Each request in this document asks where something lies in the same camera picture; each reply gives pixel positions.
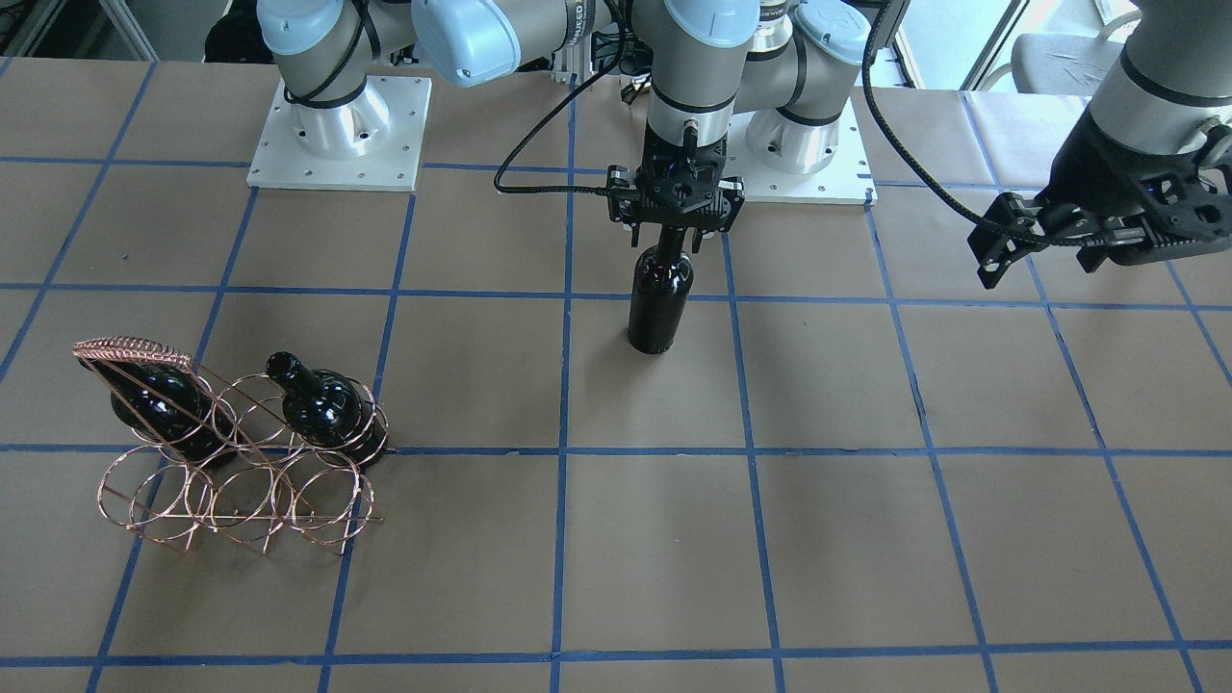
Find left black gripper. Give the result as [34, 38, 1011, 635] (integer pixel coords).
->
[967, 115, 1231, 290]

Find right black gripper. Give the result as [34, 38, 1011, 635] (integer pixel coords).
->
[606, 126, 745, 254]

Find dark wine bottle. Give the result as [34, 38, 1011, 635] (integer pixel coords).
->
[628, 224, 694, 354]

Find dark bottle in rack end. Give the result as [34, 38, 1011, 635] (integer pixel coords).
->
[265, 351, 387, 470]

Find dark bottle under rack handle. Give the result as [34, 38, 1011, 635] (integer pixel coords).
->
[79, 359, 235, 469]

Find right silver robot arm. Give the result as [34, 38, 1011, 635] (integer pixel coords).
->
[246, 1, 760, 240]

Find grey office chair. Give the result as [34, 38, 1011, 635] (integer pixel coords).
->
[1008, 1, 1142, 97]

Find copper wire wine rack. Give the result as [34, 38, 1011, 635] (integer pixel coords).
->
[73, 335, 391, 555]

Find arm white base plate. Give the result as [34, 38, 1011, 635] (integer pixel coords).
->
[724, 101, 876, 205]
[246, 75, 432, 194]

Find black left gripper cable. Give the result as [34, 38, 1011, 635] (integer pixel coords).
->
[860, 0, 1040, 224]

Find aluminium frame post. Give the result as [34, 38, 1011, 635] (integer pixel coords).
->
[551, 37, 595, 89]

